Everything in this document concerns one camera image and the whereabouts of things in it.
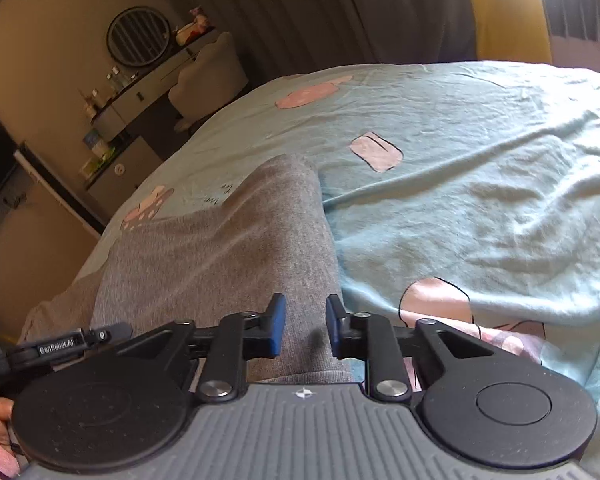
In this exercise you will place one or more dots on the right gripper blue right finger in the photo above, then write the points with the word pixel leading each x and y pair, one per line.
pixel 369 338

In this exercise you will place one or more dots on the grey dressing desk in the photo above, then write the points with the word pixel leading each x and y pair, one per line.
pixel 146 88

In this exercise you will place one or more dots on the grey curtain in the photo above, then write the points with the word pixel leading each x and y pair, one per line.
pixel 285 37

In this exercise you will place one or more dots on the white upholstered chair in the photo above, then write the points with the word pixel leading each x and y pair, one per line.
pixel 214 79

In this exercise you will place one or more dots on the grey bedside cabinet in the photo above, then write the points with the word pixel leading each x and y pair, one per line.
pixel 121 176

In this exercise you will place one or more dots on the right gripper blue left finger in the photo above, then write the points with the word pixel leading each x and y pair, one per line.
pixel 228 347

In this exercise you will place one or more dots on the round black mirror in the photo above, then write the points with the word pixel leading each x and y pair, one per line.
pixel 138 36

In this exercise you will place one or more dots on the pink plush toy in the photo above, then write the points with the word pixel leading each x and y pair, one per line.
pixel 198 26

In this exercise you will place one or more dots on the grey sweatpants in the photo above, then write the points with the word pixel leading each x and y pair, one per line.
pixel 270 235

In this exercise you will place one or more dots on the grey ribbed radiator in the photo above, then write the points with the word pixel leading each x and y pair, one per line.
pixel 574 28

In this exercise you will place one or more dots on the light blue patterned bedsheet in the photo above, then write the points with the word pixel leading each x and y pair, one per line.
pixel 485 174

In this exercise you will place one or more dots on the yellow curtain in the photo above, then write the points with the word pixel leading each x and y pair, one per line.
pixel 512 30

